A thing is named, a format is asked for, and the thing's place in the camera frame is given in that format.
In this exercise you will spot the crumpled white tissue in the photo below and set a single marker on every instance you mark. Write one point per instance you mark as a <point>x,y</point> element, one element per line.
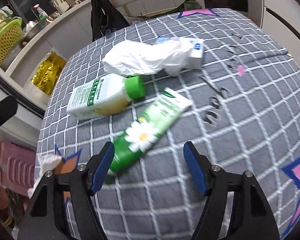
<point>46,163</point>

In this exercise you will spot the gold foil bag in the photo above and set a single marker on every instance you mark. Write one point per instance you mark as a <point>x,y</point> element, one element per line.
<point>48,72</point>

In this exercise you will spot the white blue carton box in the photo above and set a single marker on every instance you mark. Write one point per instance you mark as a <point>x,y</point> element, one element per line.
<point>196,54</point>

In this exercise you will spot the black hanging bag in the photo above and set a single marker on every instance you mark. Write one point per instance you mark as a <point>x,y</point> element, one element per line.
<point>105,19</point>

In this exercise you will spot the white bottle green cap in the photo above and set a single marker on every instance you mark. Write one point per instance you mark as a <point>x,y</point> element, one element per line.
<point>106,95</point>

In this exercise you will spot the white refrigerator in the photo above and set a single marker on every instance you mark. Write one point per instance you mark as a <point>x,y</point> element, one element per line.
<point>281,21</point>

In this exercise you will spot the white plastic bag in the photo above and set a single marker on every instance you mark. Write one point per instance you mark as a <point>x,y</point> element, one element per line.
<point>130,58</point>

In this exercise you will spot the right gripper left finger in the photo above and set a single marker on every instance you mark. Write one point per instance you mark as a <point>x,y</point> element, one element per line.
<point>45,217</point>

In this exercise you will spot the spray cleaner bottle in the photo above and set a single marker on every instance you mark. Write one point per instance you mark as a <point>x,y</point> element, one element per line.
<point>41,13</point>

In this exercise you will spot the green hand cream tube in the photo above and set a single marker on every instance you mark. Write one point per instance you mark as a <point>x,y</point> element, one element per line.
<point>147,129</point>

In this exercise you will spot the green yellow colander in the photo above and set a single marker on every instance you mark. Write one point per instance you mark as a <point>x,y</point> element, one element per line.
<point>10,33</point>

